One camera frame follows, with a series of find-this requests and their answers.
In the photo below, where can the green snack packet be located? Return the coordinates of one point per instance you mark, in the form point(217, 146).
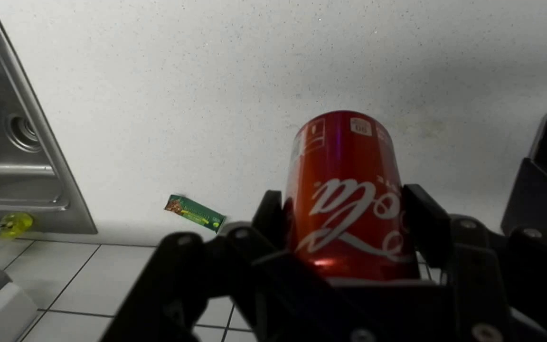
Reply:
point(194, 211)

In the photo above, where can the stainless steel sink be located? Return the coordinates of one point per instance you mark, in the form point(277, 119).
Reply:
point(13, 125)

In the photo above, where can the yellow dish soap bottle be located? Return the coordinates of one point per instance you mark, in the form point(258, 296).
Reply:
point(17, 224)

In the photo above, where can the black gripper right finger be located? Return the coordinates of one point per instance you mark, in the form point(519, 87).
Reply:
point(475, 266)

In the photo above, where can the black coffee maker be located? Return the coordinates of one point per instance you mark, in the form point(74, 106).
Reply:
point(541, 195)

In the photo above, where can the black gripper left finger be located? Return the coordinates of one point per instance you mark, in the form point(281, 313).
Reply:
point(190, 277)

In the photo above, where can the red soda can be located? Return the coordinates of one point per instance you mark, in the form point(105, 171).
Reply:
point(350, 195)

